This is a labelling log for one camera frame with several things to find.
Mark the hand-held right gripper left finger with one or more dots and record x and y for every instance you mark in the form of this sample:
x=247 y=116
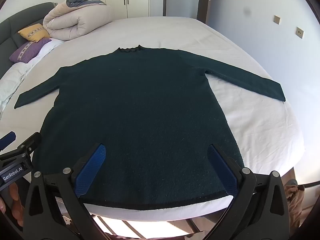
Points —
x=91 y=168

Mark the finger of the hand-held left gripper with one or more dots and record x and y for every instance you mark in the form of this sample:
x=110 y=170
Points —
x=31 y=140
x=7 y=139

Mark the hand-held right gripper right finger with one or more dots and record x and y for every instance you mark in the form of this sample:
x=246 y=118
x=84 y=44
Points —
x=223 y=170

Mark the dark green sweater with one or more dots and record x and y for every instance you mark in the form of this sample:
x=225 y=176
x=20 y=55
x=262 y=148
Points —
x=140 y=117

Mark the person's left hand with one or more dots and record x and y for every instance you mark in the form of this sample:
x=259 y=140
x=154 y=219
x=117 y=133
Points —
x=15 y=200

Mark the white pillow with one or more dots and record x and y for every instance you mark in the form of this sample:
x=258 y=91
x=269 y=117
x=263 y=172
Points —
x=11 y=80

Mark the brown cloth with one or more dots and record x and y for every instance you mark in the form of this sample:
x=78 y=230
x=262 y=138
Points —
x=296 y=200

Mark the purple patterned pillow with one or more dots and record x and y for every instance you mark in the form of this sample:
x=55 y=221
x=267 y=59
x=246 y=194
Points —
x=27 y=50

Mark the yellow patterned pillow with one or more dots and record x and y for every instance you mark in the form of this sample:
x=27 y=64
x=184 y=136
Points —
x=33 y=32

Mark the grey padded headboard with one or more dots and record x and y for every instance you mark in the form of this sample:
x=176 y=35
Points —
x=15 y=22

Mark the folded beige duvet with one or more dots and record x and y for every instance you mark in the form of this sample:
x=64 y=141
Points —
x=75 y=22

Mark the bed with white sheet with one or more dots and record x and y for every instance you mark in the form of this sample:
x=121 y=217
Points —
x=175 y=30

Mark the brown door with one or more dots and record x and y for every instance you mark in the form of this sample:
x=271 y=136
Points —
x=204 y=10

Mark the beige wall socket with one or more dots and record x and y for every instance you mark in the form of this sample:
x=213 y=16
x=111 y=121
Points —
x=300 y=32
x=276 y=19

